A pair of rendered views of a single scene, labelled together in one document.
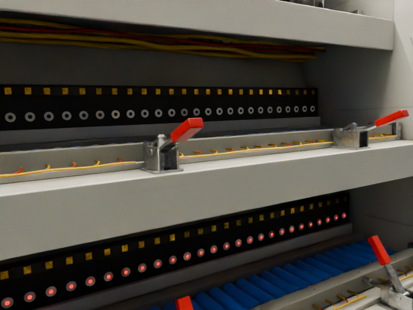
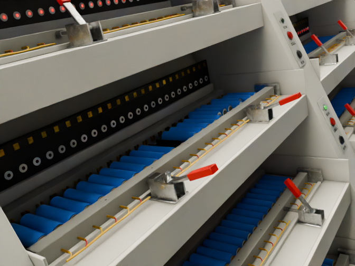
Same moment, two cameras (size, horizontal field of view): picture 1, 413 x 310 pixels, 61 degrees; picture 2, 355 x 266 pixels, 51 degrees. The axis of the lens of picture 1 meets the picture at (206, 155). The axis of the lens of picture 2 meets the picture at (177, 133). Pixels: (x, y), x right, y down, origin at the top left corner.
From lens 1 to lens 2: 0.23 m
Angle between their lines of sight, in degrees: 23
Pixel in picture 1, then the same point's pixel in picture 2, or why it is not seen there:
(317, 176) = (254, 155)
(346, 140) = (259, 116)
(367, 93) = (248, 59)
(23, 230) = not seen: outside the picture
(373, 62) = (249, 35)
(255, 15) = (184, 38)
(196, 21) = (150, 62)
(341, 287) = (274, 221)
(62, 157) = (100, 215)
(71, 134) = (46, 176)
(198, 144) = (174, 160)
